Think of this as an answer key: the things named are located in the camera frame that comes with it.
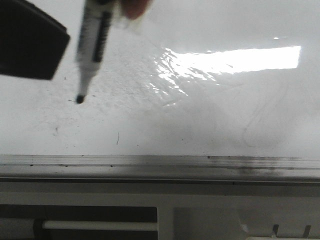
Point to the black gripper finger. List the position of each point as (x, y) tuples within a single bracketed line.
[(32, 43)]

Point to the white black-tip whiteboard marker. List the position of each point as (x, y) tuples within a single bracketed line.
[(96, 22)]

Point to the white horizontal rod below board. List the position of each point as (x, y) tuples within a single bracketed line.
[(100, 225)]

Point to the white whiteboard with aluminium frame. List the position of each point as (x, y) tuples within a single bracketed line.
[(213, 90)]

